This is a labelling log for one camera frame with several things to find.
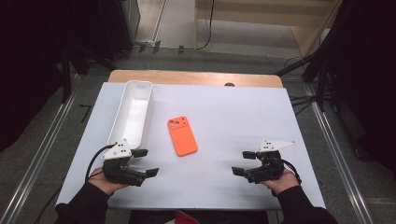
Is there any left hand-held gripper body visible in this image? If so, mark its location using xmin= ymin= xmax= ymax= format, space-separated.
xmin=100 ymin=138 xmax=139 ymax=186

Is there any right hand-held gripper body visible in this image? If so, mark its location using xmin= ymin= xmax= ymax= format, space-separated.
xmin=256 ymin=139 xmax=297 ymax=182

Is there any white plastic storage box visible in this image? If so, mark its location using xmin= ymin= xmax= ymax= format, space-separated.
xmin=106 ymin=79 xmax=154 ymax=150

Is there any orange phone case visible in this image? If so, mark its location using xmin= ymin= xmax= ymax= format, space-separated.
xmin=166 ymin=116 xmax=199 ymax=157

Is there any person's right hand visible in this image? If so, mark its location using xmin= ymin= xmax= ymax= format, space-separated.
xmin=261 ymin=172 xmax=301 ymax=196

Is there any person's left hand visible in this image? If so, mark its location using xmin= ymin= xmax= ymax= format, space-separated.
xmin=88 ymin=167 xmax=129 ymax=196

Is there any white table mat board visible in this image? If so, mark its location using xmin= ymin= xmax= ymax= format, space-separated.
xmin=55 ymin=82 xmax=327 ymax=210

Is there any person's red white garment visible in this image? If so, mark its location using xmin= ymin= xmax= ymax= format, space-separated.
xmin=164 ymin=210 xmax=201 ymax=224

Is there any light wooden table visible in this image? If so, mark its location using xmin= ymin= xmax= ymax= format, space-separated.
xmin=107 ymin=69 xmax=284 ymax=89

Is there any black tripod stand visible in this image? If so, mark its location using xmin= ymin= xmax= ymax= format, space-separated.
xmin=274 ymin=50 xmax=339 ymax=117

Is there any black metal stand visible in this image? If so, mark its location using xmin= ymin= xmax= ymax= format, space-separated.
xmin=60 ymin=41 xmax=117 ymax=105

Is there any black curtain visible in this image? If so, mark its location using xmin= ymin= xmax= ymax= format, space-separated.
xmin=0 ymin=0 xmax=110 ymax=153
xmin=321 ymin=0 xmax=396 ymax=174

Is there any light wooden shelf unit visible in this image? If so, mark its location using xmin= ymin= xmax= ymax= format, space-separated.
xmin=194 ymin=0 xmax=344 ymax=59

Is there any right hand-held gripper black cable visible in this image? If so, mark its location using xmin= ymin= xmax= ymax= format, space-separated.
xmin=279 ymin=158 xmax=303 ymax=198

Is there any hand-held gripper black cable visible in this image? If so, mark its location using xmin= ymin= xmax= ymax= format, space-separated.
xmin=84 ymin=143 xmax=118 ymax=185
xmin=279 ymin=158 xmax=303 ymax=198

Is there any left hand-held gripper black cable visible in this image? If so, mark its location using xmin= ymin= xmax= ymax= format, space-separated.
xmin=84 ymin=143 xmax=118 ymax=185

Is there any aluminium floor rail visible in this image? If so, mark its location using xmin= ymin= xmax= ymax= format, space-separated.
xmin=305 ymin=83 xmax=375 ymax=224
xmin=0 ymin=91 xmax=78 ymax=224

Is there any thin black floor cable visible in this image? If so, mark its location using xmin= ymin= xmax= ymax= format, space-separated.
xmin=33 ymin=181 xmax=67 ymax=224

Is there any black hanging cable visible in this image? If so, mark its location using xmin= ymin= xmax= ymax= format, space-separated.
xmin=195 ymin=0 xmax=216 ymax=51

